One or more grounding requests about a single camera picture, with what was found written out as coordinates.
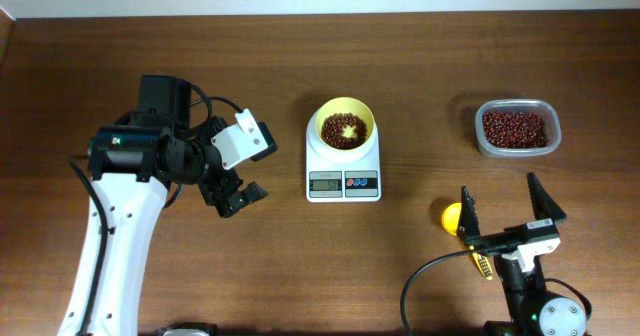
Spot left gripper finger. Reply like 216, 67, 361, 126
239, 182, 268, 207
215, 190, 247, 218

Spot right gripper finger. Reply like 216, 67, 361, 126
457, 186, 481, 241
527, 172, 567, 224

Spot yellow measuring scoop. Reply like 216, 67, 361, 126
441, 203, 493, 280

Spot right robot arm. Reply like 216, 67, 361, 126
457, 173, 592, 336

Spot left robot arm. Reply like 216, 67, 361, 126
59, 75, 277, 335

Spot white digital kitchen scale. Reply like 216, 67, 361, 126
305, 111, 382, 203

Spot red beans in bowl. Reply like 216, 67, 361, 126
321, 113, 368, 150

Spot pale yellow bowl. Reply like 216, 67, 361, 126
312, 97, 375, 151

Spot clear plastic container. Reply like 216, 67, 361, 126
475, 99, 562, 158

